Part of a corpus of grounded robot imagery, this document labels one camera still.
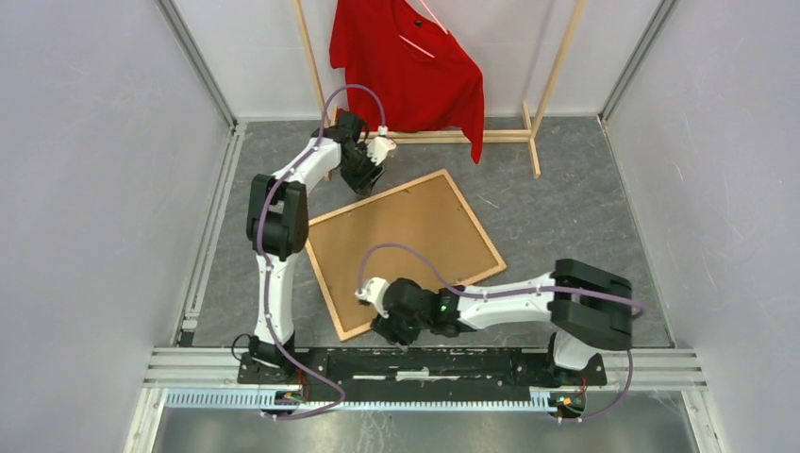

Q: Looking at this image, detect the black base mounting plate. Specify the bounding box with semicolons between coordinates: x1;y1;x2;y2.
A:
233;347;608;403

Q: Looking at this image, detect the aluminium rail frame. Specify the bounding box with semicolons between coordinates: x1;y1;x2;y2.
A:
125;118;726;453

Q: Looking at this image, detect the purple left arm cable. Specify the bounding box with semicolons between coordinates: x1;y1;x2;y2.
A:
256;84;388;421

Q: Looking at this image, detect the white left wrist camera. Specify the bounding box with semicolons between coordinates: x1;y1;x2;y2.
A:
366;126;397;165

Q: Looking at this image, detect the red t-shirt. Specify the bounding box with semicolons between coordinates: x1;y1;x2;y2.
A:
329;0;485;162

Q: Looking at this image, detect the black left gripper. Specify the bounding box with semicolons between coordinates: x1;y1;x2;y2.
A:
341;147;389;202

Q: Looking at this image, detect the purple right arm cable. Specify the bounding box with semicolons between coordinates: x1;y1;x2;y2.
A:
356;243;645;425

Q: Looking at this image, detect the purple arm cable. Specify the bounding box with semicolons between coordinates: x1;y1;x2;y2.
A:
256;84;388;421
356;243;645;425

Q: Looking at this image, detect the grey slotted cable duct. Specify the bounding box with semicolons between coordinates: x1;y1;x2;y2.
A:
165;389;556;413

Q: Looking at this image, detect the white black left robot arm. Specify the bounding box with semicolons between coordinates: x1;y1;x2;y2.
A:
245;110;385;385

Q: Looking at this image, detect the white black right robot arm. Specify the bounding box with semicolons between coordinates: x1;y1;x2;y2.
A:
356;259;643;385

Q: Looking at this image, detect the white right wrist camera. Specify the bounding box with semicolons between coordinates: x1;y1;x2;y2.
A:
356;277;391;316

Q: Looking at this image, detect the brown fibreboard backing board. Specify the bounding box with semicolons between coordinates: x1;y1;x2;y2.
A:
310;175;500;335

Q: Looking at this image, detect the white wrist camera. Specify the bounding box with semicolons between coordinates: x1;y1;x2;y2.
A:
366;126;397;165
356;277;391;316

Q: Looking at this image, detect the pink clothes hanger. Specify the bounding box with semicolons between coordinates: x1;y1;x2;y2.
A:
393;1;450;59

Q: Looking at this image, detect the brown wooden picture frame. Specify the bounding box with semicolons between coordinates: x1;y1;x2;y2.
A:
305;168;508;343

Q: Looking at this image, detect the light wooden clothes rack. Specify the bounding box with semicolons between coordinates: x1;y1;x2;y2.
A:
292;0;587;178

